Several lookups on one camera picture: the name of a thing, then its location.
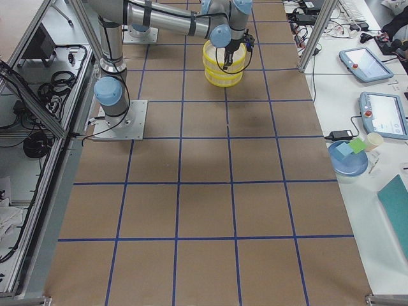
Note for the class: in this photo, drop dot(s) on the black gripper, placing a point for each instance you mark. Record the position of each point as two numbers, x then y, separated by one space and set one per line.
232 45

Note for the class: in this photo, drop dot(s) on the yellow steamer layer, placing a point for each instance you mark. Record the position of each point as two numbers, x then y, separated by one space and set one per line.
222 79
213 58

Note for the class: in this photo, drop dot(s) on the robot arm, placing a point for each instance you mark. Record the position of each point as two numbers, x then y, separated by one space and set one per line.
223 23

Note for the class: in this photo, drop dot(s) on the black power brick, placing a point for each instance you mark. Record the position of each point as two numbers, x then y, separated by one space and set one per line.
340 135

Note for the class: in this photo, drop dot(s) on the upper blue teach pendant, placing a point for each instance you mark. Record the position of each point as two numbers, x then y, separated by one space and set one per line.
365 65

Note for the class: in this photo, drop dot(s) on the blue teach pendant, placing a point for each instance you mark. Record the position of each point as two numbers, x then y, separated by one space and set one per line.
365 65
383 114

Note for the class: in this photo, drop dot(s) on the blue foam block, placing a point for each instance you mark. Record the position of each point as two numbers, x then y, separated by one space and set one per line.
343 150

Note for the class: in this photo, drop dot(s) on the green foam block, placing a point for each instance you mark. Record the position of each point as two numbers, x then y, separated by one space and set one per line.
357 145

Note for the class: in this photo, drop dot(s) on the blue plate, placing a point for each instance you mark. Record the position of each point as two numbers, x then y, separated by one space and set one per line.
352 166

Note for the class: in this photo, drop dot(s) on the lower blue teach pendant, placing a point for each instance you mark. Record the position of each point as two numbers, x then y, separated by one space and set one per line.
383 114

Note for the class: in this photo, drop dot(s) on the beige cup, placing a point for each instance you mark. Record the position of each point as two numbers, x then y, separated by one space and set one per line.
372 141

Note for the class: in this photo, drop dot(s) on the teal board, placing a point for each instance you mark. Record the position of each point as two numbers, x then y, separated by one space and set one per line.
393 197

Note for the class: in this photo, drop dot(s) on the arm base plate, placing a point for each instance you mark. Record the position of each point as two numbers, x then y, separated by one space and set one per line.
134 37
131 128

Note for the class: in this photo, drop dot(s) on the aluminium frame post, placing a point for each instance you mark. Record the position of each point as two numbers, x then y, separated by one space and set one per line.
321 23

